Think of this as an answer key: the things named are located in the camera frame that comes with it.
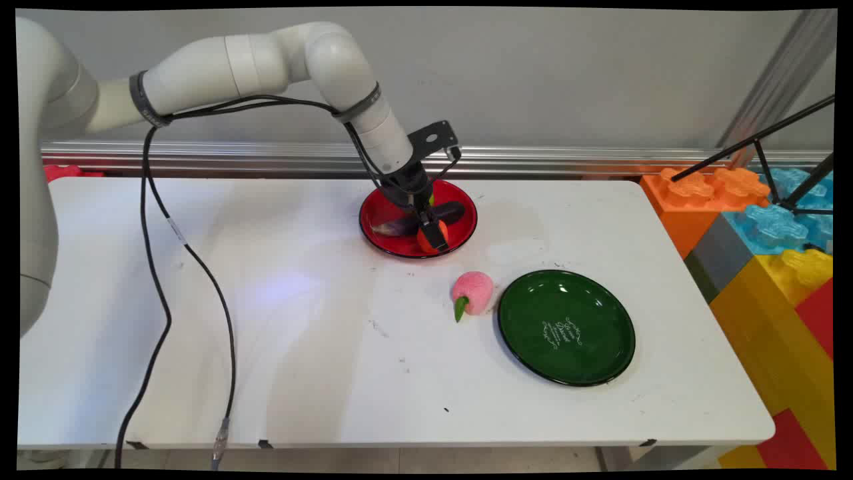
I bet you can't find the orange toy persimmon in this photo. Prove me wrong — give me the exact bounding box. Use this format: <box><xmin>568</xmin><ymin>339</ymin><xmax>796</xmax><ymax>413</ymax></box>
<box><xmin>417</xmin><ymin>219</ymin><xmax>449</xmax><ymax>255</ymax></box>

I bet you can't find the grey cable strap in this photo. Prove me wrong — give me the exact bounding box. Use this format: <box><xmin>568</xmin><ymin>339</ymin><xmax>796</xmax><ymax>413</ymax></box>
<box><xmin>331</xmin><ymin>81</ymin><xmax>383</xmax><ymax>125</ymax></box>
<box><xmin>129</xmin><ymin>69</ymin><xmax>173</xmax><ymax>129</ymax></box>

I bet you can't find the blue giant building block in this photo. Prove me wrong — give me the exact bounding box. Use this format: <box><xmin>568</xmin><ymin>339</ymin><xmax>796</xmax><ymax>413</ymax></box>
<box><xmin>722</xmin><ymin>167</ymin><xmax>835</xmax><ymax>257</ymax></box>

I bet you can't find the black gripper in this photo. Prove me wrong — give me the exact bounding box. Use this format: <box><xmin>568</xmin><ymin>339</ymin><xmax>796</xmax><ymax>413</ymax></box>
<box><xmin>381</xmin><ymin>160</ymin><xmax>450</xmax><ymax>253</ymax></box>

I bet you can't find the orange giant building block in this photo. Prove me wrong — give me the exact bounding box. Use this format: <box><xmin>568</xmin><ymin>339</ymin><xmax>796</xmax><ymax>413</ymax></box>
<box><xmin>639</xmin><ymin>166</ymin><xmax>772</xmax><ymax>260</ymax></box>

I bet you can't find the grey giant building block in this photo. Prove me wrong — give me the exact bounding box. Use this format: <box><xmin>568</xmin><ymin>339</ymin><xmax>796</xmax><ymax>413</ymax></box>
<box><xmin>684</xmin><ymin>212</ymin><xmax>758</xmax><ymax>305</ymax></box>

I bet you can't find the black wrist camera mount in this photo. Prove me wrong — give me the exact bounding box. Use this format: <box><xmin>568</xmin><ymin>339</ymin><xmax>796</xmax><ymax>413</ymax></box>
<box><xmin>408</xmin><ymin>121</ymin><xmax>462</xmax><ymax>164</ymax></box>

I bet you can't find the yellow giant building block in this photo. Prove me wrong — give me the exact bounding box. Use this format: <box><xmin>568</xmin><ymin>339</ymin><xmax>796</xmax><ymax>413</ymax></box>
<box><xmin>709</xmin><ymin>247</ymin><xmax>836</xmax><ymax>470</ymax></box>

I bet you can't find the slanted aluminium profile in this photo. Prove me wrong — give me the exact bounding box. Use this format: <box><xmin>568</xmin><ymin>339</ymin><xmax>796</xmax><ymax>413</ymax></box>
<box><xmin>716</xmin><ymin>9</ymin><xmax>838</xmax><ymax>169</ymax></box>

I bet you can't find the purple toy eggplant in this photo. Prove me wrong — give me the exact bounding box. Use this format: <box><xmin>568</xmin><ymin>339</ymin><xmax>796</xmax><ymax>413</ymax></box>
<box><xmin>371</xmin><ymin>201</ymin><xmax>466</xmax><ymax>238</ymax></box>

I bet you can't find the pink toy peach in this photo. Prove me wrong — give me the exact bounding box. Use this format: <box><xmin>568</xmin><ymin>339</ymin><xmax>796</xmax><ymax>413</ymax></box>
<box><xmin>451</xmin><ymin>271</ymin><xmax>494</xmax><ymax>323</ymax></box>

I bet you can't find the black cable with silver connector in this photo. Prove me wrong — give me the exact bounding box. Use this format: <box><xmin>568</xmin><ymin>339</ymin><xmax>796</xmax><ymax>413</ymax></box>
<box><xmin>139</xmin><ymin>94</ymin><xmax>401</xmax><ymax>471</ymax></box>

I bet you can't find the horizontal aluminium rail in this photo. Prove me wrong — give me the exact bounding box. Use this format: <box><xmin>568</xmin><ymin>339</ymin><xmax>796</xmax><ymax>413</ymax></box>
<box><xmin>41</xmin><ymin>140</ymin><xmax>834</xmax><ymax>177</ymax></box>

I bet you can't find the dark green plate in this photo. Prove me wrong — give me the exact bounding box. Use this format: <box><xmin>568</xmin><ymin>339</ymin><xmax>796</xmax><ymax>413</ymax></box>
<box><xmin>497</xmin><ymin>269</ymin><xmax>636</xmax><ymax>387</ymax></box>

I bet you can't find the black tripod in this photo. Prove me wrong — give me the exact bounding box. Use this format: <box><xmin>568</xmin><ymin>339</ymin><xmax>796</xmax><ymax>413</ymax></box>
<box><xmin>670</xmin><ymin>95</ymin><xmax>836</xmax><ymax>217</ymax></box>

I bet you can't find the red plate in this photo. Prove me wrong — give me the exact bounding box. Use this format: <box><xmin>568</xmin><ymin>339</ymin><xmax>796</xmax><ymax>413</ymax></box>
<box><xmin>359</xmin><ymin>179</ymin><xmax>478</xmax><ymax>259</ymax></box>

